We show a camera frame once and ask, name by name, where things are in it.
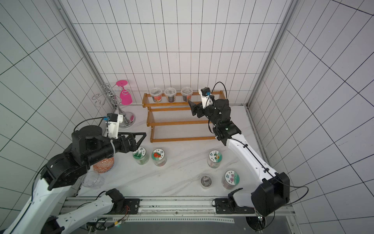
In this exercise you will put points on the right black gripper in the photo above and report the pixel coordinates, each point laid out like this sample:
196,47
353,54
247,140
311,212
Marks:
201,108

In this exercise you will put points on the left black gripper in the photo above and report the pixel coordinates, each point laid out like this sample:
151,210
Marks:
124,139

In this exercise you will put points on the small clear seed container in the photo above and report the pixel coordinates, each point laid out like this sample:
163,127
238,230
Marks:
186,93
205,181
156,94
170,94

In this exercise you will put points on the orange wooden three-tier shelf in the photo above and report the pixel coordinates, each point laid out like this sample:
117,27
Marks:
173,121

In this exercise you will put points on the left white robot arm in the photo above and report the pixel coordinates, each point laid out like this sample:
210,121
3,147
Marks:
61,172

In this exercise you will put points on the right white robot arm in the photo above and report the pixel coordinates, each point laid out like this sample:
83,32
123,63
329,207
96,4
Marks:
268,190

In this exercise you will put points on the jar with green tree lid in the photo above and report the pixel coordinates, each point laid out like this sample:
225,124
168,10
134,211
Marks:
141,156

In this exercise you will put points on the jar with strawberry lid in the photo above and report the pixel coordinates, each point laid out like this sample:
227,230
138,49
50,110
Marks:
158,157

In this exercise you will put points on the pink plastic wine glass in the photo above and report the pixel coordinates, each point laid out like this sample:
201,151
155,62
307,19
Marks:
125,96

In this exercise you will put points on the chrome glass holder stand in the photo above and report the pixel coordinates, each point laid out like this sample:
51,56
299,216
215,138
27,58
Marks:
112,94

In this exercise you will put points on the clear drinking glass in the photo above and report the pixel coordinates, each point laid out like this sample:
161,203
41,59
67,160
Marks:
93,180

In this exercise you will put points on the jar with pink flower lid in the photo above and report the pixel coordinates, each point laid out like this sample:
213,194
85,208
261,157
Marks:
230,179

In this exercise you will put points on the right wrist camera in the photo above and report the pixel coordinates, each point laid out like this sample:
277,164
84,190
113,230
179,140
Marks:
206,98

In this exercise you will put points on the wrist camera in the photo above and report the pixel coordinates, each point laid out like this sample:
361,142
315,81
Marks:
206,98
113,123

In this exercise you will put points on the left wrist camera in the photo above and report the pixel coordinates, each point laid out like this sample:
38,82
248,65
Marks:
113,123

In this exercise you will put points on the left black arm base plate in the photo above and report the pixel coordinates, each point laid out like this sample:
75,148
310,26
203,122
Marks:
125,206

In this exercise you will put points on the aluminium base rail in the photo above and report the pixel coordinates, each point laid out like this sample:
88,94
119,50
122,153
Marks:
183,209

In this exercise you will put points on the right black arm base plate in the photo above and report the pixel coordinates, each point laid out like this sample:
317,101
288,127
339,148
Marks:
228,206

